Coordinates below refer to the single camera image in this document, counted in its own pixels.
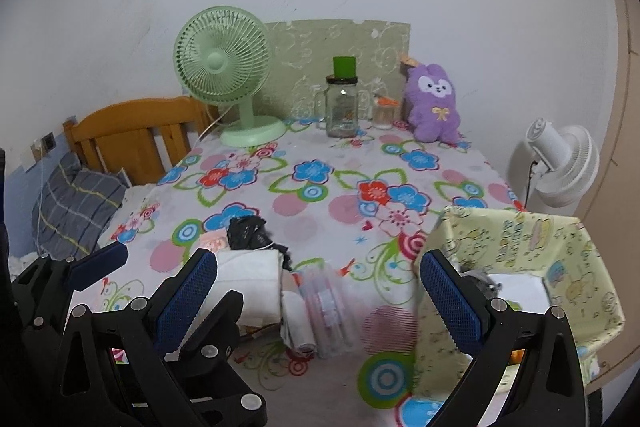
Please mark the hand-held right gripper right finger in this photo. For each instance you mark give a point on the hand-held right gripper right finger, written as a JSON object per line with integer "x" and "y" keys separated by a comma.
{"x": 450, "y": 302}

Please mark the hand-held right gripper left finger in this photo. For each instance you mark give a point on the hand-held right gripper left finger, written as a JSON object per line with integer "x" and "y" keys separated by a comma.
{"x": 185, "y": 302}

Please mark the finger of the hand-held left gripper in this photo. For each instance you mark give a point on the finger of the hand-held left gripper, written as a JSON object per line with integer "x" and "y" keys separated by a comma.
{"x": 100, "y": 259}

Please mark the black plastic bag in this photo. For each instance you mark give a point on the black plastic bag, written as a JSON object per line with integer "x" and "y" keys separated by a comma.
{"x": 247, "y": 232}

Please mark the yellow cartoon fabric box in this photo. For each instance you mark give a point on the yellow cartoon fabric box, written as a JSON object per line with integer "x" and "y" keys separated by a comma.
{"x": 575, "y": 257}

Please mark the grey plaid pillow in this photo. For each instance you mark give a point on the grey plaid pillow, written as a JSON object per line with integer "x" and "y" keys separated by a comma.
{"x": 75, "y": 202}

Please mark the pink tissue packet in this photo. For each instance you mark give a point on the pink tissue packet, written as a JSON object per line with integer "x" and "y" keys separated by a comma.
{"x": 217, "y": 241}

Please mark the white folded towel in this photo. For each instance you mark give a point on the white folded towel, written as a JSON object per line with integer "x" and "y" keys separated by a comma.
{"x": 255, "y": 277}

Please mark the rolled white cloth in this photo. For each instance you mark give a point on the rolled white cloth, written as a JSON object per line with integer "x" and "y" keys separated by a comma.
{"x": 297, "y": 322}

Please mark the wooden bed headboard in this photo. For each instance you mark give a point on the wooden bed headboard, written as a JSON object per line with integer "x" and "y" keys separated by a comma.
{"x": 125, "y": 122}

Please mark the floral tablecloth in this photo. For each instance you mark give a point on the floral tablecloth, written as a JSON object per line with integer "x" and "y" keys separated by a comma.
{"x": 320, "y": 167}

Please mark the purple plush bunny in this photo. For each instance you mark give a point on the purple plush bunny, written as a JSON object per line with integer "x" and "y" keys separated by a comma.
{"x": 432, "y": 107}

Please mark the small cotton swab jar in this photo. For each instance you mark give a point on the small cotton swab jar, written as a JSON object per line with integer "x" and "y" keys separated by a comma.
{"x": 384, "y": 114}

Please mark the glass jar mug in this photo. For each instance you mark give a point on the glass jar mug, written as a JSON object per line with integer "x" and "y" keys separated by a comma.
{"x": 342, "y": 112}

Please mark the green desk fan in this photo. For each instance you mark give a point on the green desk fan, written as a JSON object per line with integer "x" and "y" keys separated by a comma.
{"x": 215, "y": 62}

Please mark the green plastic cup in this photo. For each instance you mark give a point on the green plastic cup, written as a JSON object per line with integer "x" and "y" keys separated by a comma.
{"x": 345, "y": 67}

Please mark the green patterned board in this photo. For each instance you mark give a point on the green patterned board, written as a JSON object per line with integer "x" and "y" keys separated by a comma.
{"x": 310, "y": 57}

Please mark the wall socket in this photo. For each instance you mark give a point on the wall socket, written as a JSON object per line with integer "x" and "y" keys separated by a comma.
{"x": 44, "y": 146}

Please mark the white wall fan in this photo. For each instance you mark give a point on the white wall fan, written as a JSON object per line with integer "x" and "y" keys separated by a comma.
{"x": 565, "y": 157}

